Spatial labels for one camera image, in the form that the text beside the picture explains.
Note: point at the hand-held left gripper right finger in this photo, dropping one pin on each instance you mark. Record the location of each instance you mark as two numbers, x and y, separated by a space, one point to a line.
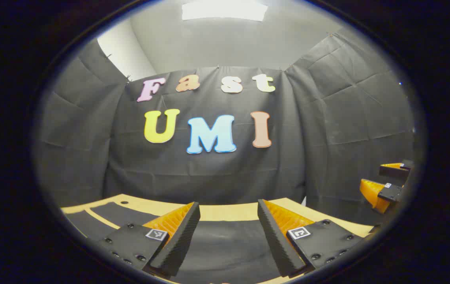
274 236

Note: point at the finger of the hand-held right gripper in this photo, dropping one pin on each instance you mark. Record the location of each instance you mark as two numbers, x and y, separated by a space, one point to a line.
373 193
394 169

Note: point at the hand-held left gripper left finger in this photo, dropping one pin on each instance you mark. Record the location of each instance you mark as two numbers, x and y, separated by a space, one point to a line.
181 236

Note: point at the dark grey jeans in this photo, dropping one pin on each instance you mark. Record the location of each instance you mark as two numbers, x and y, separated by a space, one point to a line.
225 248

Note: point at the black backdrop cloth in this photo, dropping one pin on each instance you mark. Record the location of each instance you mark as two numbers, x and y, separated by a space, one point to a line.
327 118

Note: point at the ceiling light panel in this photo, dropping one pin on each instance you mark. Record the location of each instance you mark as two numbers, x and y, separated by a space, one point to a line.
225 10

